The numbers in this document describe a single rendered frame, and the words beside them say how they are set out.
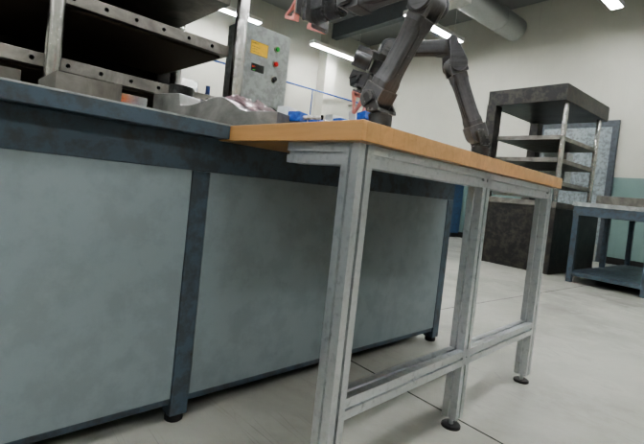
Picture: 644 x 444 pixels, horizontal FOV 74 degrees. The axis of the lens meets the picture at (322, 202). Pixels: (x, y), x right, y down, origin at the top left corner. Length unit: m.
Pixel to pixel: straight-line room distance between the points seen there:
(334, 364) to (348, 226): 0.27
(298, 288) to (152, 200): 0.57
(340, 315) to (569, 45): 7.96
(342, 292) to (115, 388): 0.63
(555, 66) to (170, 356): 7.97
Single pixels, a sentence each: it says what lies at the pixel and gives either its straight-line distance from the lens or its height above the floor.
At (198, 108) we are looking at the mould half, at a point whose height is 0.86.
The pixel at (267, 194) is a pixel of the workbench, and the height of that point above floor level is 0.63.
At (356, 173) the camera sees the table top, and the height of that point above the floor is 0.70.
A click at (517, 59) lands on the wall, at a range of 8.91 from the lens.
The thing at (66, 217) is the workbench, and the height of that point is 0.54.
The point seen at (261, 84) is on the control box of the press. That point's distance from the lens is 2.38.
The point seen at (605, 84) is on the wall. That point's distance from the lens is 8.18.
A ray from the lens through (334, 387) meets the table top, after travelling 0.93.
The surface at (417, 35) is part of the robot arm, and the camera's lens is 1.17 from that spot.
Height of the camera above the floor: 0.66
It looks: 2 degrees down
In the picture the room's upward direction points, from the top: 6 degrees clockwise
